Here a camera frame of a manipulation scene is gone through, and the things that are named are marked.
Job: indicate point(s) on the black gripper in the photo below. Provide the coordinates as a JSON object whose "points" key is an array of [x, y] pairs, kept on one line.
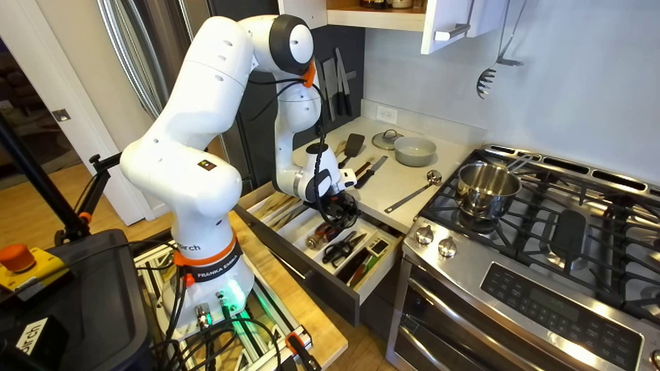
{"points": [[339, 203]]}

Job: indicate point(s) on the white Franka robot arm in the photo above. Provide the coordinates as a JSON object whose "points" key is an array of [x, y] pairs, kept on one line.
{"points": [[206, 103]]}

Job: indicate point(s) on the wooden kitchen drawer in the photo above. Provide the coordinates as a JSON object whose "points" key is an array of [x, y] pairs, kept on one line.
{"points": [[323, 290]]}

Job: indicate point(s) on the white plastic cutlery tray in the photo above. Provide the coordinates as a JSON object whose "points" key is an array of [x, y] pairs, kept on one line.
{"points": [[302, 228]]}

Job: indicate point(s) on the wooden forked spatula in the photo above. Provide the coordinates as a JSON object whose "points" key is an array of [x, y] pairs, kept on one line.
{"points": [[280, 210]]}

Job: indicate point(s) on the black spatula turner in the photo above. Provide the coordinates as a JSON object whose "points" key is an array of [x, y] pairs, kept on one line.
{"points": [[353, 145]]}

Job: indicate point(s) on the long steel spoon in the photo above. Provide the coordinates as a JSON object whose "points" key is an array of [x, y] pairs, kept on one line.
{"points": [[413, 193]]}

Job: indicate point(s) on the glass pot lid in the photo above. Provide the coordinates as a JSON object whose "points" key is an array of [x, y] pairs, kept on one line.
{"points": [[386, 138]]}

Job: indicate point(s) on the wooden robot mounting table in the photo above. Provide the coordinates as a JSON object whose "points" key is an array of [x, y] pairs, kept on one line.
{"points": [[302, 310]]}

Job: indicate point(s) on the grey ceramic bowl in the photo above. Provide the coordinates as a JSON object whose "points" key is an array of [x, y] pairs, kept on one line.
{"points": [[415, 153]]}

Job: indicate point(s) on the hanging wide blade knife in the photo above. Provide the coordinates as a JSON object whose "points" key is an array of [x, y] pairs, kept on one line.
{"points": [[328, 83]]}

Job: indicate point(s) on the hanging kitchen knife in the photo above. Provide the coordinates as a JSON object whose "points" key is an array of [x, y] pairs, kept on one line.
{"points": [[343, 80]]}

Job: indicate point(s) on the steel saucepan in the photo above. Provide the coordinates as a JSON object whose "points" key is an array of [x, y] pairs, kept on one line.
{"points": [[488, 189]]}

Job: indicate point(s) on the hanging slotted spoon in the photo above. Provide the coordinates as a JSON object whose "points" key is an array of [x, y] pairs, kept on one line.
{"points": [[485, 83]]}

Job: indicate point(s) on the stainless steel gas range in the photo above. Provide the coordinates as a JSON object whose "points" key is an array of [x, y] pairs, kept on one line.
{"points": [[536, 302]]}

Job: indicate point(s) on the hanging metal spatula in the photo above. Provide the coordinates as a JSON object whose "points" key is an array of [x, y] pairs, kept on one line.
{"points": [[511, 60]]}

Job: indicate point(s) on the stainless steel refrigerator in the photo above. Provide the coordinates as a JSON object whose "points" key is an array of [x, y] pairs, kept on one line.
{"points": [[157, 43]]}

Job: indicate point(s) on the black equipment case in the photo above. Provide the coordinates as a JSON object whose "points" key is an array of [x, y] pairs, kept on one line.
{"points": [[95, 302]]}

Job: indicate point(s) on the emergency stop button box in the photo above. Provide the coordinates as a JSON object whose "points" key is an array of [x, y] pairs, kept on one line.
{"points": [[22, 264]]}

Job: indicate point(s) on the white wall outlet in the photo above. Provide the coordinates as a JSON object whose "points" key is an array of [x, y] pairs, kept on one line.
{"points": [[389, 114]]}

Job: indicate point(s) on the white wall cabinet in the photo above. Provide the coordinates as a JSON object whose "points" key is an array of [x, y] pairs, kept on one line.
{"points": [[454, 21]]}

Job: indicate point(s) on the black camera tripod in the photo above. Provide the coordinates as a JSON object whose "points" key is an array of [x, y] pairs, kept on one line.
{"points": [[41, 183]]}

